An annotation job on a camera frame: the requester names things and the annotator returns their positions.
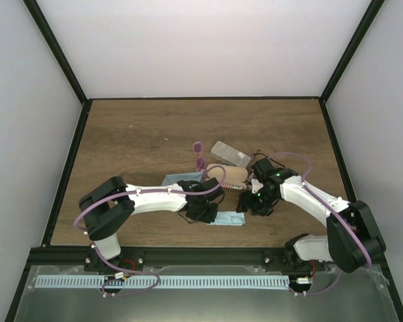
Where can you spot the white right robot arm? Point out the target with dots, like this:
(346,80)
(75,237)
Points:
(352,237)

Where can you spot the black thin-frame sunglasses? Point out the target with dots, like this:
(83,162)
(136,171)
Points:
(259,155)

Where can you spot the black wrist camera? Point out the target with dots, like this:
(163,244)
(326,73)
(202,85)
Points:
(216,196)
(263,169)

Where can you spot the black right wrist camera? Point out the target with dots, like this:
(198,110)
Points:
(263,169)

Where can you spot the beige glasses case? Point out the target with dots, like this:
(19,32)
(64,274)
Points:
(235,176)

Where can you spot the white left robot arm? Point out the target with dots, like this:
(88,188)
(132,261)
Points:
(105,209)

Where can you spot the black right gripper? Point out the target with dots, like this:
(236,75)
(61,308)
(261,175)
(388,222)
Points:
(246,202)

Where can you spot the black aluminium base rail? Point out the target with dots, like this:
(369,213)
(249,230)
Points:
(271,259)

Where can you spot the grey hard glasses case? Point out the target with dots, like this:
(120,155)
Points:
(230,155)

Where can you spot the pink transparent sunglasses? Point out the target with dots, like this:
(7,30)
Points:
(200,161)

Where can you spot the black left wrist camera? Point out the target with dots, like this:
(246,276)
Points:
(216,196)

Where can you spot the light blue slotted cable duct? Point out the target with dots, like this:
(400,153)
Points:
(268,282)

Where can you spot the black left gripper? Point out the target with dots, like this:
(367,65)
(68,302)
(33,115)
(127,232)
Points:
(210,217)

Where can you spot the light blue cleaning cloth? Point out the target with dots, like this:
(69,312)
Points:
(188,176)

